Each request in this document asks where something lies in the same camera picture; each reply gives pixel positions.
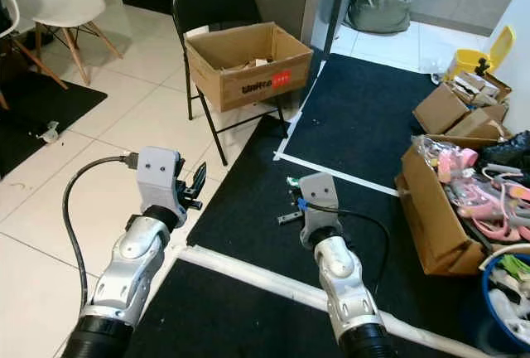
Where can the small green trash piece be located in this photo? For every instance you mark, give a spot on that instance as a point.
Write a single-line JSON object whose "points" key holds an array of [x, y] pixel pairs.
{"points": [[293, 183]]}

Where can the blue round rubbish bin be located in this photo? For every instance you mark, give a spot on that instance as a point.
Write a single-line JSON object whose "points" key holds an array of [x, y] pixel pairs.
{"points": [[485, 308]]}

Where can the yellow lidded bin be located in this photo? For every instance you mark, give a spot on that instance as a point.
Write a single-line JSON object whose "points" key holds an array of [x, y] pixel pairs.
{"points": [[468, 61]]}

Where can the green crumpled trash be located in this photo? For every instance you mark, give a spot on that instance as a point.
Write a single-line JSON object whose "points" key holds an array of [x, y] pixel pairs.
{"points": [[515, 267]]}

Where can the white crumpled plastic trash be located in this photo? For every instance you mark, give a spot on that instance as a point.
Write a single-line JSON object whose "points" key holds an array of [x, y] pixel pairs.
{"points": [[509, 308]]}

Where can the long white floor tape strip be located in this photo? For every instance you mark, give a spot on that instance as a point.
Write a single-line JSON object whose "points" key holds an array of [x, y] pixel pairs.
{"points": [[257, 275]]}

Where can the printed brown cardboard box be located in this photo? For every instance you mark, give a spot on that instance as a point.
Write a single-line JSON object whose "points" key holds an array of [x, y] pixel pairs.
{"points": [[232, 93]]}

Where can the large black floor mat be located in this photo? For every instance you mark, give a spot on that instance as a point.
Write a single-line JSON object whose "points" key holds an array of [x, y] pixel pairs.
{"points": [[356, 109]]}

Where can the large open brown cardboard box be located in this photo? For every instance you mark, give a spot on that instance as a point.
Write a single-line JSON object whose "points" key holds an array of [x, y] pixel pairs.
{"points": [[431, 225]]}

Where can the small grey caster wheel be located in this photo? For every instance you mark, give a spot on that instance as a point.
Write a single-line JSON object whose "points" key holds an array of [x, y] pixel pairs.
{"points": [[51, 133]]}

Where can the pink toy in clear bag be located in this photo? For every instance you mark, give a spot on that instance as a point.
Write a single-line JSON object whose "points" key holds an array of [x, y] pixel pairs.
{"points": [[455, 161]]}

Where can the small black floor mat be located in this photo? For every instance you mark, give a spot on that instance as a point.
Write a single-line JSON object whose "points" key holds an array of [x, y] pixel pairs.
{"points": [[41, 105]]}

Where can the black folding chair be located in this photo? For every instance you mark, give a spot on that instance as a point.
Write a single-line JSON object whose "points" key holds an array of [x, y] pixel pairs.
{"points": [[211, 0]]}

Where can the black plastic bag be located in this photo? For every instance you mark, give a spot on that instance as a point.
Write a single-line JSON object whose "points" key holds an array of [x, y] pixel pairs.
{"points": [[509, 149]]}

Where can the white shell chair wooden legs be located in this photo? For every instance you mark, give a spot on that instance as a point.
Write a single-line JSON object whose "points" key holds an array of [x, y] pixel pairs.
{"points": [[62, 6], [12, 10]]}

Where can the pink plastic hanger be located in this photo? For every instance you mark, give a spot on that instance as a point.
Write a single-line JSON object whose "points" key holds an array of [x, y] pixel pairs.
{"points": [[517, 195]]}

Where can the light grey right wrist camera mount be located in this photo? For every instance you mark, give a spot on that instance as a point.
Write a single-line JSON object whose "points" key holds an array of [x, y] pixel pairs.
{"points": [[321, 209]]}

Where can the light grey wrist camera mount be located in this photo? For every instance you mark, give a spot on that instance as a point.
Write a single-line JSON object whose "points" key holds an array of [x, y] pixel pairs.
{"points": [[321, 209], [160, 180]]}

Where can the light grey left wrist camera mount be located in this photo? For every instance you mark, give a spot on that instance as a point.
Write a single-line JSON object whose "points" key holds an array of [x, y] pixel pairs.
{"points": [[160, 180]]}

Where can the dark metal frame post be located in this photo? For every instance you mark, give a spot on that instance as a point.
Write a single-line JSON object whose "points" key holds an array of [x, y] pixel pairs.
{"points": [[335, 2]]}

